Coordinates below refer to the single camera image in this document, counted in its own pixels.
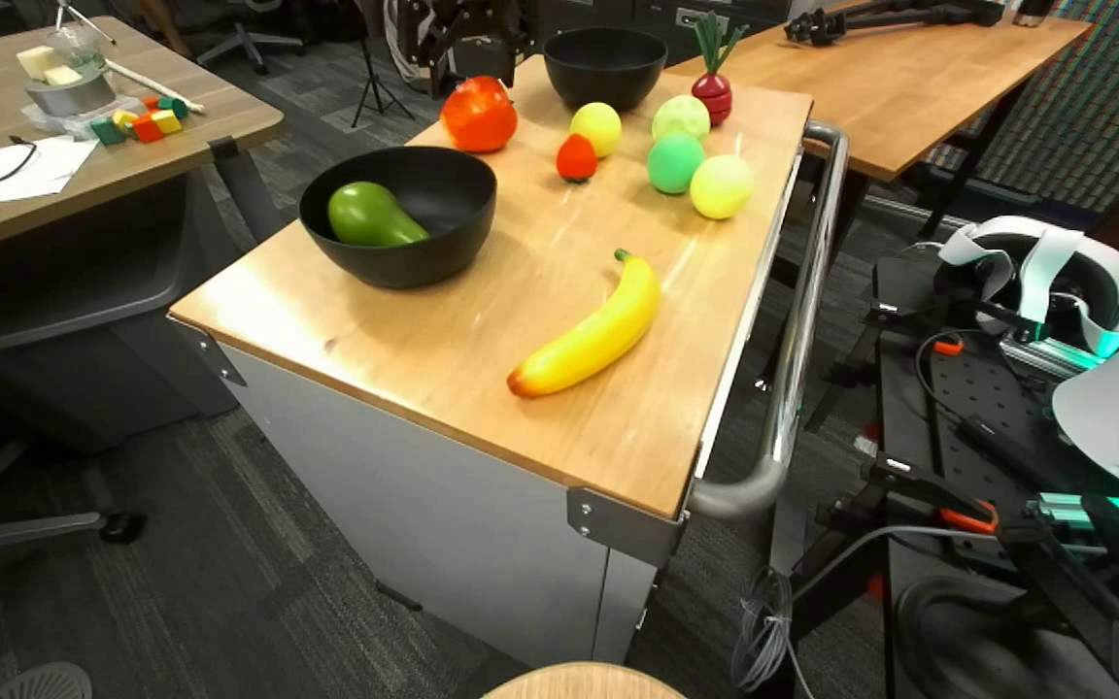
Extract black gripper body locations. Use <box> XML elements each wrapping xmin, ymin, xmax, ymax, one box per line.
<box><xmin>435</xmin><ymin>0</ymin><xmax>525</xmax><ymax>91</ymax></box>

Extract orange red toy tomato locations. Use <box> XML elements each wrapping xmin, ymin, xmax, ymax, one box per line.
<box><xmin>437</xmin><ymin>72</ymin><xmax>520</xmax><ymax>160</ymax></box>

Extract yellow toy lemon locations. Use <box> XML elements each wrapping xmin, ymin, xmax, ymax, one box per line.
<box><xmin>568</xmin><ymin>98</ymin><xmax>626</xmax><ymax>164</ymax></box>

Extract small red textured ball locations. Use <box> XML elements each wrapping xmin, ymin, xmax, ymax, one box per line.
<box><xmin>550</xmin><ymin>132</ymin><xmax>602</xmax><ymax>185</ymax></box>

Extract green toy pear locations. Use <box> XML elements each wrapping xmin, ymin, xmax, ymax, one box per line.
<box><xmin>321</xmin><ymin>177</ymin><xmax>435</xmax><ymax>251</ymax></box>

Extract light green dimpled ball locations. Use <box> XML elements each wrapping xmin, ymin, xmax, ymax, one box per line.
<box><xmin>647</xmin><ymin>89</ymin><xmax>716</xmax><ymax>146</ymax></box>

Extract red toy radish green leaves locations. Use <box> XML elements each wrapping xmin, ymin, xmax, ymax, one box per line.
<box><xmin>687</xmin><ymin>12</ymin><xmax>742</xmax><ymax>132</ymax></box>

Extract black tripod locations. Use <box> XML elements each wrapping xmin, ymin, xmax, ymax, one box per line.
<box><xmin>345</xmin><ymin>0</ymin><xmax>422</xmax><ymax>132</ymax></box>

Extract black plastic bowl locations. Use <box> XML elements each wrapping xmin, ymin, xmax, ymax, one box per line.
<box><xmin>539</xmin><ymin>23</ymin><xmax>672</xmax><ymax>117</ymax></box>
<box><xmin>293</xmin><ymin>145</ymin><xmax>501</xmax><ymax>296</ymax></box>

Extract green fuzzy ball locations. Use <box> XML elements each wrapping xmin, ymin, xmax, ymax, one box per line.
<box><xmin>646</xmin><ymin>126</ymin><xmax>708</xmax><ymax>198</ymax></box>

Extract yellow fuzzy ball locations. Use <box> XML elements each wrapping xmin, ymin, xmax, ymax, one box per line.
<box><xmin>687</xmin><ymin>151</ymin><xmax>757</xmax><ymax>226</ymax></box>

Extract yellow toy banana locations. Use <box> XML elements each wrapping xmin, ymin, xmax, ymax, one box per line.
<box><xmin>506</xmin><ymin>245</ymin><xmax>663</xmax><ymax>403</ymax></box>

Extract white stick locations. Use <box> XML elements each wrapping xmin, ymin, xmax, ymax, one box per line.
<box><xmin>106</xmin><ymin>53</ymin><xmax>208</xmax><ymax>117</ymax></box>

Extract clear plastic cup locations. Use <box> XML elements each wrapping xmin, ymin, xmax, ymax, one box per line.
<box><xmin>49</xmin><ymin>19</ymin><xmax>112</xmax><ymax>86</ymax></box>

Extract black device on table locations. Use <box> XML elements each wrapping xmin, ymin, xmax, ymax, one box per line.
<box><xmin>784</xmin><ymin>0</ymin><xmax>1019</xmax><ymax>50</ymax></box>

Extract clear container with yellow item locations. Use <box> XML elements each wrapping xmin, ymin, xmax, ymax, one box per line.
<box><xmin>12</xmin><ymin>41</ymin><xmax>120</xmax><ymax>121</ymax></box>

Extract wooden side table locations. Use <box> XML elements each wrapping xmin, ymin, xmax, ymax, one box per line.
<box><xmin>668</xmin><ymin>0</ymin><xmax>1094</xmax><ymax>185</ymax></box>

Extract white metal tool cart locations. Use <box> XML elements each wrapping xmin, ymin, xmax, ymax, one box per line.
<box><xmin>186</xmin><ymin>306</ymin><xmax>691</xmax><ymax>673</ymax></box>

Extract white paper sheets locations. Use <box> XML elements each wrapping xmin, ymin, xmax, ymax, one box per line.
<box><xmin>0</xmin><ymin>132</ymin><xmax>106</xmax><ymax>214</ymax></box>

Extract white VR headset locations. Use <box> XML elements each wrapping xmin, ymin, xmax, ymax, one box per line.
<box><xmin>931</xmin><ymin>211</ymin><xmax>1119</xmax><ymax>379</ymax></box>

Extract checkered fabric panel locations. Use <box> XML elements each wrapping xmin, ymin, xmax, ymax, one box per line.
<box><xmin>972</xmin><ymin>0</ymin><xmax>1119</xmax><ymax>216</ymax></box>

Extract round wooden stool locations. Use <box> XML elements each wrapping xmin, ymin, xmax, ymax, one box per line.
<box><xmin>477</xmin><ymin>658</ymin><xmax>691</xmax><ymax>699</ymax></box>

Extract black chair base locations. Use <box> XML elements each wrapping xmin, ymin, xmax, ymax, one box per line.
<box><xmin>0</xmin><ymin>411</ymin><xmax>148</xmax><ymax>557</ymax></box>

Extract silver cart handle bar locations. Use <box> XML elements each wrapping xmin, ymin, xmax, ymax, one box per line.
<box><xmin>687</xmin><ymin>121</ymin><xmax>849</xmax><ymax>524</ymax></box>

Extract orange clamp handle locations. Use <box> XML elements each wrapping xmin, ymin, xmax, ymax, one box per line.
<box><xmin>931</xmin><ymin>495</ymin><xmax>1003</xmax><ymax>541</ymax></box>

